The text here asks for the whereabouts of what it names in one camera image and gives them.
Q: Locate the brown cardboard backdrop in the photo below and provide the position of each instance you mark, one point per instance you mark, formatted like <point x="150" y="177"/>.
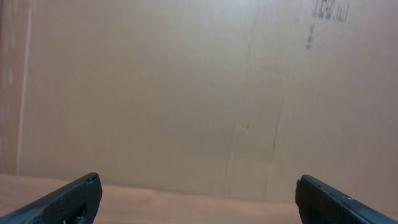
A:
<point x="233" y="99"/>

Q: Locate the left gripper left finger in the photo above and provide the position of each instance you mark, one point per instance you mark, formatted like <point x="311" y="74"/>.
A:
<point x="75" y="203"/>

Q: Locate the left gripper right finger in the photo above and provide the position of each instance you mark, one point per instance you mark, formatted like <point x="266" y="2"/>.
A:
<point x="319" y="203"/>

